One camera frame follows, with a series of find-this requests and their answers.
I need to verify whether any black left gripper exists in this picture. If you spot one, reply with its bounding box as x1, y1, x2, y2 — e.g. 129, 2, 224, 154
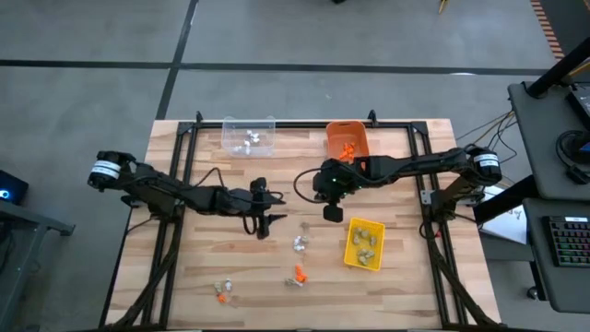
230, 177, 289, 240

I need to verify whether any black box with blue light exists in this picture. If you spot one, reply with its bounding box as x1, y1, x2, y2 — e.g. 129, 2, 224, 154
0, 169, 30, 207

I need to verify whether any clear plastic bin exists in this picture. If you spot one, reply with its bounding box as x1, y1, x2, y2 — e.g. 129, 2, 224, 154
221, 116, 277, 159

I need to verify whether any grey desk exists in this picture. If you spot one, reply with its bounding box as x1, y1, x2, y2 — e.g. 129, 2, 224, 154
507, 80, 590, 202
523, 197, 590, 315

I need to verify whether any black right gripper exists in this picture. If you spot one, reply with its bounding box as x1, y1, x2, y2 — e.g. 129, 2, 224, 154
312, 159, 370, 223

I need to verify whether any white paper sheet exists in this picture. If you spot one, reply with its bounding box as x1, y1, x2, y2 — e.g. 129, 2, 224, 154
478, 186, 528, 245

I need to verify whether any yellow plastic basket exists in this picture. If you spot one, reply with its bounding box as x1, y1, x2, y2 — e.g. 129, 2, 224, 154
343, 217, 387, 272

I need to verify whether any black headset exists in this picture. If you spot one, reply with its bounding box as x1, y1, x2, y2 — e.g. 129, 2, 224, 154
555, 129, 590, 186

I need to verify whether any black floor cable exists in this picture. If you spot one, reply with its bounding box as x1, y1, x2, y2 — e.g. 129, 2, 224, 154
455, 110, 520, 160

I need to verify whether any black metal table frame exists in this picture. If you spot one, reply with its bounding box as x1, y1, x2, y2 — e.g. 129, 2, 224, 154
99, 109, 502, 331

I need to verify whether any orange plastic bin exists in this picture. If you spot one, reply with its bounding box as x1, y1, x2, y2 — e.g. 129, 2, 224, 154
325, 120, 371, 162

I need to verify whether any backlit black keyboard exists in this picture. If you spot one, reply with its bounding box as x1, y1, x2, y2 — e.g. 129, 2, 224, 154
548, 215, 590, 268

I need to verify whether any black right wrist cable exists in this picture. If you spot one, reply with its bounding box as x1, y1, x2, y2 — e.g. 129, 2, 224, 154
292, 167, 325, 205

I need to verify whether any black laptop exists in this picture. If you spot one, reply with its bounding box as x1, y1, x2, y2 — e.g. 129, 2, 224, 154
565, 82, 590, 133

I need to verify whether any black metal pole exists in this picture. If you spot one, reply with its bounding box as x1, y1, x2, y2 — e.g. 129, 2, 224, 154
526, 35, 590, 100

